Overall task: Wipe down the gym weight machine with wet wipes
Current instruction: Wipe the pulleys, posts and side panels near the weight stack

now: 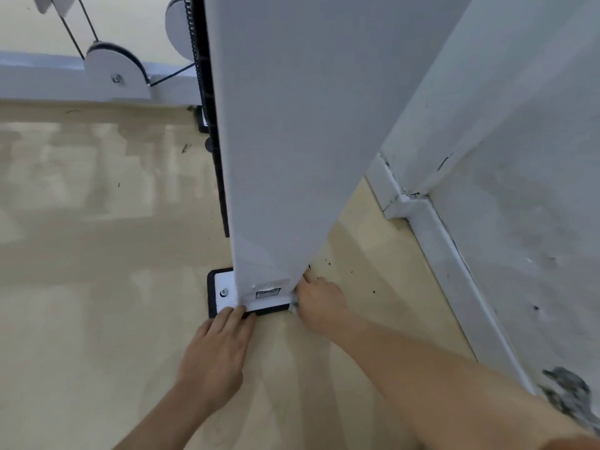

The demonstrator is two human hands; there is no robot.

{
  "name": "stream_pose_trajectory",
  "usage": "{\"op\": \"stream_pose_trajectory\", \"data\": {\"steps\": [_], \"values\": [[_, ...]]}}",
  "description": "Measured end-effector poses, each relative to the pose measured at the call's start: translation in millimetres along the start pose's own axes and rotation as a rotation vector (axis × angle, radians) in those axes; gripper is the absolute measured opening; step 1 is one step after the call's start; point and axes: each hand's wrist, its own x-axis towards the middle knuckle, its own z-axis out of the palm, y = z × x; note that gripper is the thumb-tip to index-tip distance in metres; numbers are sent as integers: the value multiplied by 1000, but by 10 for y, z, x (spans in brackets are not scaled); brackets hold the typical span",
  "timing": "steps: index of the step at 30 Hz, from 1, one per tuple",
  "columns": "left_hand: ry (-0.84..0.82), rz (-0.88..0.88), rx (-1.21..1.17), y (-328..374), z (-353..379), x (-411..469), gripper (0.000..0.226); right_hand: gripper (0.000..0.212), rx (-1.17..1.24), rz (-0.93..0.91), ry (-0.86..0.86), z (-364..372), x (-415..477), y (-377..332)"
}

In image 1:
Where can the person's right hand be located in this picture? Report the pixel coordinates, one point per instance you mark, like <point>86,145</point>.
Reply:
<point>323,304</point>

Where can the person's left hand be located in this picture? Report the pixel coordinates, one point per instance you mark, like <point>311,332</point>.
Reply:
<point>218,360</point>

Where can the white cleaning wipe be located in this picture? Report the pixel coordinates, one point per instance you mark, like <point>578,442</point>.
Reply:
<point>294,306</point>

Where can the white gym machine frame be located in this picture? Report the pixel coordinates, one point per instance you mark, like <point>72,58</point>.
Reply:
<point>304,112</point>

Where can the person's right forearm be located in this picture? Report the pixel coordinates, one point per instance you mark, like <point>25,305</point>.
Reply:
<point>445,388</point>

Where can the person's right leg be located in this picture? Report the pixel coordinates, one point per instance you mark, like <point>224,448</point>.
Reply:
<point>574,444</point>

